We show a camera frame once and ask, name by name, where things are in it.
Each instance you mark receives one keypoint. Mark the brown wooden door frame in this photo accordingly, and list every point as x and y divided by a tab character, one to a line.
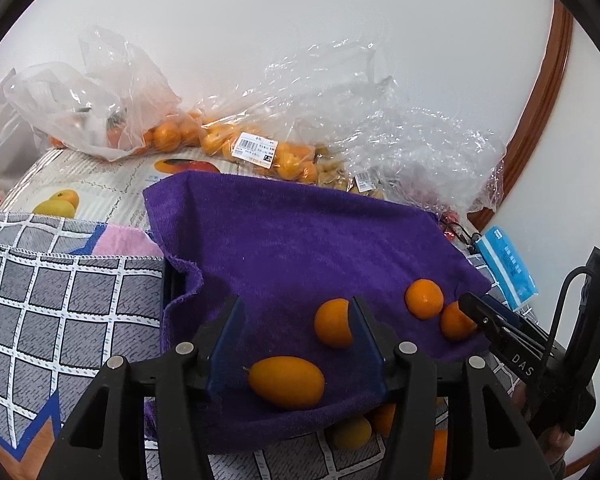
545	110

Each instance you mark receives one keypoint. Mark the blue tissue pack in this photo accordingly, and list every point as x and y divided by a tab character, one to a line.
505	270

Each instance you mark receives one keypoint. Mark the white printed sheet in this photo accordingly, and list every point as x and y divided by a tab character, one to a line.
95	180

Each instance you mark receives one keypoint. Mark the grey checkered star blanket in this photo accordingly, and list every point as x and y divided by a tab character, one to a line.
80	310

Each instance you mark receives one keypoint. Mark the person's right hand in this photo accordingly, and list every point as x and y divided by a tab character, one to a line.
555	445

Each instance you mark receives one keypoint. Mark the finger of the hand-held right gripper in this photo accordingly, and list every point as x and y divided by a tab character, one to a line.
505	311
522	357

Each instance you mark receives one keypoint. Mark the purple towel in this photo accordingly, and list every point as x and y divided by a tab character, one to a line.
290	250

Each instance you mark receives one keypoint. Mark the small yellow-green citrus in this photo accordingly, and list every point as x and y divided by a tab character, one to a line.
352	431

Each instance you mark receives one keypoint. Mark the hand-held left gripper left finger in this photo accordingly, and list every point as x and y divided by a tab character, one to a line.
225	350

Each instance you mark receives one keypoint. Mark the oval orange kumquat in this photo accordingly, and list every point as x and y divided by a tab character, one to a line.
286	381

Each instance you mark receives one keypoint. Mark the clear bag of cherry tomatoes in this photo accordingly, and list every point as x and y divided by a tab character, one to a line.
440	170

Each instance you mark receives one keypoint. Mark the clear labelled bag of oranges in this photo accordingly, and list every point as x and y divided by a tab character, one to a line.
290	160

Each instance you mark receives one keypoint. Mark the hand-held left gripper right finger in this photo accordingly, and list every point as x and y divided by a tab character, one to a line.
367	350

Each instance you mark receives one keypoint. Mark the white plastic bag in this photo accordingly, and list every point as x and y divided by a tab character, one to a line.
0	125

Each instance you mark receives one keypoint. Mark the mandarin orange with dark calyx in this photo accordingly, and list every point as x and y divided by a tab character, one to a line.
455	321

